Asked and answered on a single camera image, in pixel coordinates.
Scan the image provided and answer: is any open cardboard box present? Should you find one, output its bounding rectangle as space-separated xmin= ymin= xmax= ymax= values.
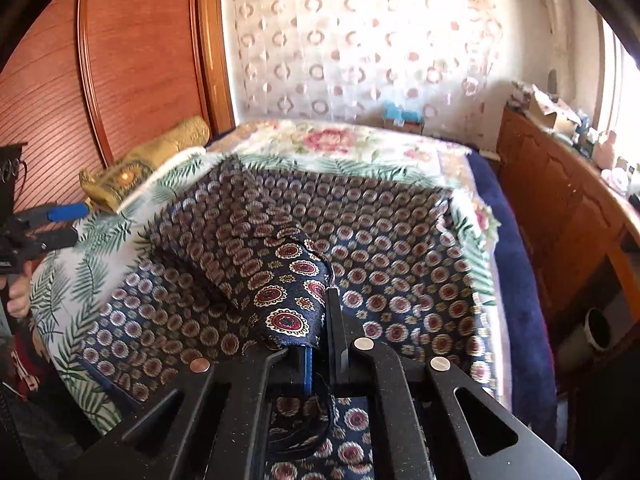
xmin=527 ymin=85 xmax=584 ymax=134

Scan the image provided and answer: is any wooden sideboard cabinet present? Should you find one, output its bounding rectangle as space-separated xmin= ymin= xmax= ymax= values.
xmin=495 ymin=105 xmax=640 ymax=362

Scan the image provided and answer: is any floral blanket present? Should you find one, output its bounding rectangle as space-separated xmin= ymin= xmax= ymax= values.
xmin=27 ymin=119 xmax=501 ymax=436

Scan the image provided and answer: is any blue tissue box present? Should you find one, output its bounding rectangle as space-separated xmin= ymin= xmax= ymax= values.
xmin=382 ymin=100 xmax=426 ymax=123

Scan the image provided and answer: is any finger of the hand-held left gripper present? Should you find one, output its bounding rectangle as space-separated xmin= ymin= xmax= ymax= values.
xmin=29 ymin=228 xmax=80 ymax=254
xmin=15 ymin=203 xmax=90 ymax=229

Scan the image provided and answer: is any pink bottle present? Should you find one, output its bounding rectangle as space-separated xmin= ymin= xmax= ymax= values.
xmin=592 ymin=130 xmax=619 ymax=169

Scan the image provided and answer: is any red patterned cloth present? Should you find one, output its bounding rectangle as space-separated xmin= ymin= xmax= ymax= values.
xmin=10 ymin=335 xmax=56 ymax=397

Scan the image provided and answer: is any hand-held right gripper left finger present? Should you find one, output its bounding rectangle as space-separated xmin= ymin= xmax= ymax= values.
xmin=70 ymin=346 xmax=316 ymax=480

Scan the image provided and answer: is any sheer circle patterned curtain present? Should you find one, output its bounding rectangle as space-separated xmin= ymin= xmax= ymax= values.
xmin=222 ymin=0 xmax=506 ymax=136

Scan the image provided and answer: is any bright window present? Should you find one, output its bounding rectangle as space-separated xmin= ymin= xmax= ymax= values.
xmin=597 ymin=10 xmax=640 ymax=162

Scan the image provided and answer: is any person's left hand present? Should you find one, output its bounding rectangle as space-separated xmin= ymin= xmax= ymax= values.
xmin=5 ymin=262 xmax=34 ymax=319

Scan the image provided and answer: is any navy medallion patterned garment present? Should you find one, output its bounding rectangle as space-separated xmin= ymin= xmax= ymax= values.
xmin=82 ymin=152 xmax=494 ymax=480

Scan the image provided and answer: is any navy blue blanket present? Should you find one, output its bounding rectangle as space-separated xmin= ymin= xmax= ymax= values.
xmin=467 ymin=152 xmax=559 ymax=461

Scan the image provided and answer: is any red and white box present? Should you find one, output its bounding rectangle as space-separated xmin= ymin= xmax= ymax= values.
xmin=382 ymin=119 xmax=426 ymax=135

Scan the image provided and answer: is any golden embroidered pillow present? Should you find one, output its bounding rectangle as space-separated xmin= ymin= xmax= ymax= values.
xmin=80 ymin=116 xmax=211 ymax=211

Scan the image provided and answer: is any wooden slatted headboard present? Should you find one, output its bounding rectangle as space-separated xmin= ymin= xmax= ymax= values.
xmin=0 ymin=0 xmax=236 ymax=213

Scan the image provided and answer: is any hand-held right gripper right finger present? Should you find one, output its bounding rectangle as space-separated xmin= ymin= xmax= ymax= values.
xmin=327 ymin=285 xmax=584 ymax=480

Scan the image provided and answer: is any white waste bin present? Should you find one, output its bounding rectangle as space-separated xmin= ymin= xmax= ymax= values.
xmin=555 ymin=307 xmax=614 ymax=362

